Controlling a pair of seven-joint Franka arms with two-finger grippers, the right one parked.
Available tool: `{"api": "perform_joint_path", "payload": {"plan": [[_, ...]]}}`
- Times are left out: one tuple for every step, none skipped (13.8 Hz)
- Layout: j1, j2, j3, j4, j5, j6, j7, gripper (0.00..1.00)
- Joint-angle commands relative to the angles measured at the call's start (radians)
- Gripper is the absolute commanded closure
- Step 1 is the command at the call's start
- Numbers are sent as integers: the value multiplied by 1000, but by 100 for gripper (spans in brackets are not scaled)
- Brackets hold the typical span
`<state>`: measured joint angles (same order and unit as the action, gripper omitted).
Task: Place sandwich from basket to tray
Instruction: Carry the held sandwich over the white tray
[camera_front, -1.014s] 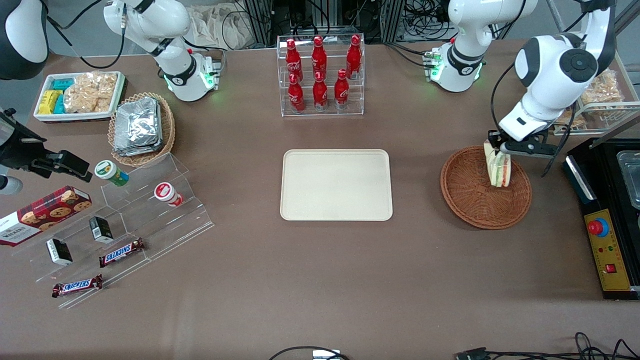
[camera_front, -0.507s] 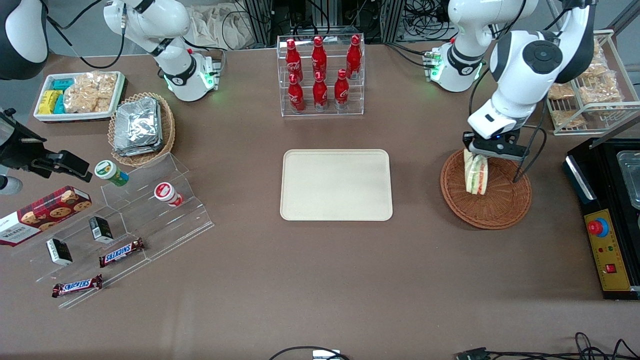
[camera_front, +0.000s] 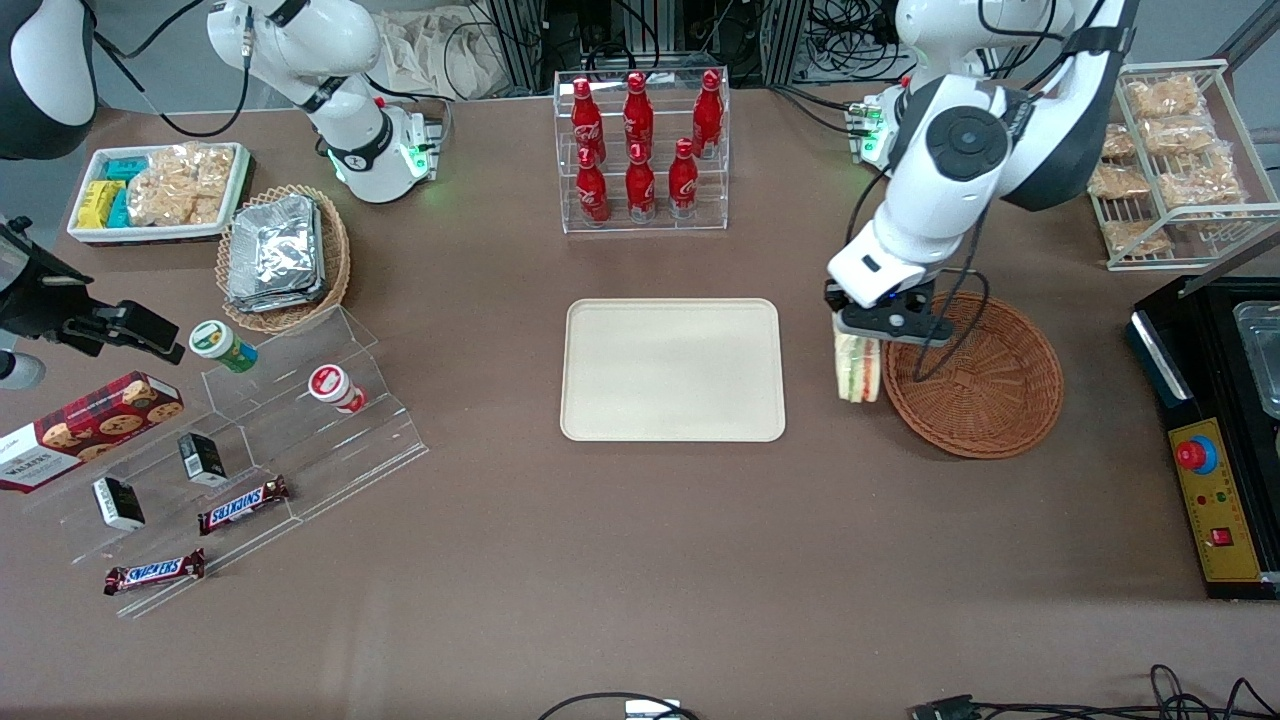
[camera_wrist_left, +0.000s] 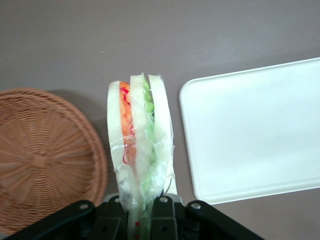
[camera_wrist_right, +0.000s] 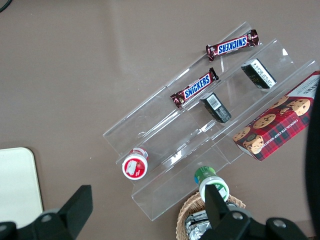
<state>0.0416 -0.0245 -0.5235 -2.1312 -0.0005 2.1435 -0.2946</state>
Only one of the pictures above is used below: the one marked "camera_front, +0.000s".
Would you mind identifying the black cable with connector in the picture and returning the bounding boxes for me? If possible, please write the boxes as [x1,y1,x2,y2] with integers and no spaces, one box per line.
[910,664,1280,720]

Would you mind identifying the small black carton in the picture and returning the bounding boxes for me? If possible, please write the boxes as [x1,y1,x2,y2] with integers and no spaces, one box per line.
[178,432,229,489]
[92,476,147,533]

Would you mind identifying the red tartan cookie box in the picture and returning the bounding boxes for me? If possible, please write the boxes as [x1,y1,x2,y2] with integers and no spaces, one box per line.
[0,371,185,494]

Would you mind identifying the black table edge cable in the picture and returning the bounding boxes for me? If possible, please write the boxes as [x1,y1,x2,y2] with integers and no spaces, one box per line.
[538,691,701,720]

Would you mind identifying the plastic triangle sandwich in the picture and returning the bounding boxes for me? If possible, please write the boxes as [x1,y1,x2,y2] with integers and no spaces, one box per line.
[834,330,883,404]

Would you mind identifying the black cable bundle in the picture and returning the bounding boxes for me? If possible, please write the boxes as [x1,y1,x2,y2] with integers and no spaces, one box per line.
[808,0,906,86]

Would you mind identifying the aluminium frame post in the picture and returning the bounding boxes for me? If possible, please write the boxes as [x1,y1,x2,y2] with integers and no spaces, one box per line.
[487,0,561,93]
[760,0,813,87]

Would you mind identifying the round brown wicker basket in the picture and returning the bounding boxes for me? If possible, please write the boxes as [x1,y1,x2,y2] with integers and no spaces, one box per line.
[882,292,1064,460]

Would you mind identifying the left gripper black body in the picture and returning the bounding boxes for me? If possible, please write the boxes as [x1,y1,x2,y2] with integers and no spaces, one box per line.
[825,281,937,313]

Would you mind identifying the Snickers chocolate bar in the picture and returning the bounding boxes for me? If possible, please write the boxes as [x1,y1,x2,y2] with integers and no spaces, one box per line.
[197,475,292,537]
[104,548,207,597]

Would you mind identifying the white plastic bin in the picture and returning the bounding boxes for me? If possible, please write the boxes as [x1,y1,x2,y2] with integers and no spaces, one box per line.
[68,142,253,247]

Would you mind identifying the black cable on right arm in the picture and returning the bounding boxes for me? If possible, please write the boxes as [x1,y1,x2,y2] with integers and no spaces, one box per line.
[92,0,253,139]

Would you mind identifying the cream plastic tray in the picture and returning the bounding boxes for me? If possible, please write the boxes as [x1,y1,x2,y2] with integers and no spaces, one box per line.
[560,298,787,443]

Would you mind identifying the stack of foil containers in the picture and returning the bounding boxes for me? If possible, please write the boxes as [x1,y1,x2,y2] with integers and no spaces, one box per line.
[227,195,330,314]

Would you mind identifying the white wire rack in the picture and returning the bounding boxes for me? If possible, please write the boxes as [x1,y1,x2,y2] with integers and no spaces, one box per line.
[1088,58,1280,272]

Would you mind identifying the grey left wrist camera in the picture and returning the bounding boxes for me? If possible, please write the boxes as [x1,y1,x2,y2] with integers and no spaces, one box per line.
[836,303,956,349]

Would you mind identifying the clear plastic container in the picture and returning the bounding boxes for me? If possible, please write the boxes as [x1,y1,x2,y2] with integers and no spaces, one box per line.
[1234,300,1280,421]

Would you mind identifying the green lidded yogurt cup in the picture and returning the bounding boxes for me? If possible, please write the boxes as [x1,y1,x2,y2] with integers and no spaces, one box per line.
[189,320,259,375]

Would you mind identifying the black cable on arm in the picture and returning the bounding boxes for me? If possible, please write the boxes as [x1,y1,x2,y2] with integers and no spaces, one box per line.
[912,200,993,384]
[92,0,253,139]

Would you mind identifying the oval tan wicker basket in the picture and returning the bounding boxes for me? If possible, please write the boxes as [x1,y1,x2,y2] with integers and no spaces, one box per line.
[216,185,353,335]

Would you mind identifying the aluminium frame bar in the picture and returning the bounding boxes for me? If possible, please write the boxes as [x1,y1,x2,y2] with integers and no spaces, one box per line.
[1213,0,1280,73]

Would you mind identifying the yellow snack packet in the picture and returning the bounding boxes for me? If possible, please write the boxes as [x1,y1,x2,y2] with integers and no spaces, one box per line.
[78,180,124,230]

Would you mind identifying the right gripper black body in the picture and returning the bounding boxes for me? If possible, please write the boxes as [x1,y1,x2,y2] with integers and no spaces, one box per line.
[0,215,99,343]

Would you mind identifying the clear acrylic stepped shelf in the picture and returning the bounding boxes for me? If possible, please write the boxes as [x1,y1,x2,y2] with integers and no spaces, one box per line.
[25,305,430,620]

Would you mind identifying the black machine yellow control panel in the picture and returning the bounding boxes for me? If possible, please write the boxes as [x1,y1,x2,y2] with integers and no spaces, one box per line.
[1125,225,1280,601]

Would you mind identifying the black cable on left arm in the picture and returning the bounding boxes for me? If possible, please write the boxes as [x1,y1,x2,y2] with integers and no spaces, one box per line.
[912,200,993,384]

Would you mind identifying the clear acrylic bottle rack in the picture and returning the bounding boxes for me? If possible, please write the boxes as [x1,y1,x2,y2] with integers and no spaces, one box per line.
[554,68,731,235]

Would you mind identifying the beige cloth bags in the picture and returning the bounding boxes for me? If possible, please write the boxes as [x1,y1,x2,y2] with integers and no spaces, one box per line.
[374,4,513,102]

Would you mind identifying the red lidded yogurt cup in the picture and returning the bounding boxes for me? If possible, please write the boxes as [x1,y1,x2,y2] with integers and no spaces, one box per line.
[308,364,368,415]

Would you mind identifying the red cola bottle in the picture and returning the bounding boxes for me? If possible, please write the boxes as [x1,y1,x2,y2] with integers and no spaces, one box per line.
[693,69,724,159]
[626,143,658,222]
[668,138,700,219]
[572,77,607,166]
[576,148,611,224]
[623,71,655,161]

